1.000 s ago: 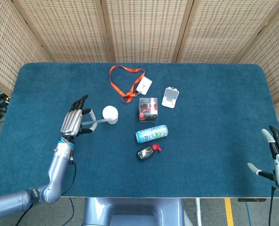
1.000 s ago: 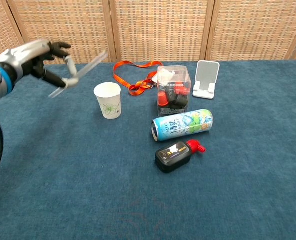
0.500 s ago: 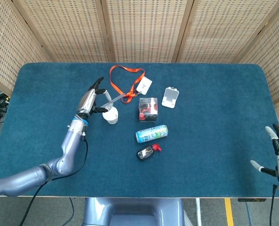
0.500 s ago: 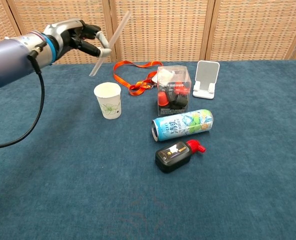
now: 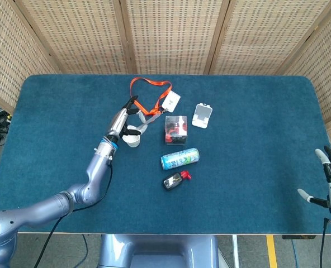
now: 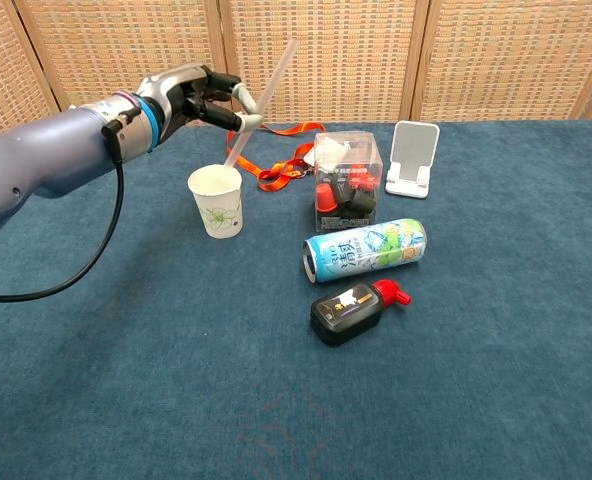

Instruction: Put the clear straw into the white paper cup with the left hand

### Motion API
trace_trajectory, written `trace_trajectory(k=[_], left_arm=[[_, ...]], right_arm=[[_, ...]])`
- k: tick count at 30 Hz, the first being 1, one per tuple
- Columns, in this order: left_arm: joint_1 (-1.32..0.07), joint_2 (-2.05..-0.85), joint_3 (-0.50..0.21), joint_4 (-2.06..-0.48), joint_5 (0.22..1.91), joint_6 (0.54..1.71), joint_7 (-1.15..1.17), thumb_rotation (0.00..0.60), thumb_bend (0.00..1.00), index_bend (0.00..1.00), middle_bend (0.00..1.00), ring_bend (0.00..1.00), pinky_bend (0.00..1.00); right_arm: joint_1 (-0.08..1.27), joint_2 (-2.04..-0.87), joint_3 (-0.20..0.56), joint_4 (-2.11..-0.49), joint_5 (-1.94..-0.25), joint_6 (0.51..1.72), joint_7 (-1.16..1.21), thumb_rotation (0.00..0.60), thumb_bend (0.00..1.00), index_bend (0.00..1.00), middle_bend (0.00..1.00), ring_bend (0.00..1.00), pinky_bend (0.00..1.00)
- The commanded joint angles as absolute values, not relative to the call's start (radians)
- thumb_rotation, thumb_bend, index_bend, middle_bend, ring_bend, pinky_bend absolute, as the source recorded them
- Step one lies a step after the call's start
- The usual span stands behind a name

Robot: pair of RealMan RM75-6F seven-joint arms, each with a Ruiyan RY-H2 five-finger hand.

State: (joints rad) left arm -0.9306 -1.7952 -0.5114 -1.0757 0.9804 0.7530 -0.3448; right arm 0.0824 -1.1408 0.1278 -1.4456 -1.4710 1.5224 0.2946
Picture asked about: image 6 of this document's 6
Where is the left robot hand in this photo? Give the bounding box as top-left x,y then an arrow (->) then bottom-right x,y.
135,62 -> 265,143

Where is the transparent plastic straw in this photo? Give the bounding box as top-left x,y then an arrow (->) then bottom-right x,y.
223,37 -> 299,169

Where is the white paper cup green flower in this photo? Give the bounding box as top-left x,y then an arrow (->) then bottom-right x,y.
186,164 -> 244,240

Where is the clear plastic box with toys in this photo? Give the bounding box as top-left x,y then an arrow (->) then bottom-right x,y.
309,130 -> 383,233

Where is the woven rattan folding screen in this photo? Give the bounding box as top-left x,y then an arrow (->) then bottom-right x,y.
0,0 -> 592,136

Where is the white phone stand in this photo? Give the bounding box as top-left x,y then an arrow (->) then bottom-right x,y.
384,120 -> 441,200

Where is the light blue drink can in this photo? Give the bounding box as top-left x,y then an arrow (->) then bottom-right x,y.
303,217 -> 428,285

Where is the black ink bottle red cap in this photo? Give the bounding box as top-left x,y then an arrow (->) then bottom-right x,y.
309,278 -> 413,348

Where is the orange lanyard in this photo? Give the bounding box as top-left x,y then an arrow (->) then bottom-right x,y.
226,121 -> 327,193

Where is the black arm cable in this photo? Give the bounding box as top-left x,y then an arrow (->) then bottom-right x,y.
0,106 -> 142,303

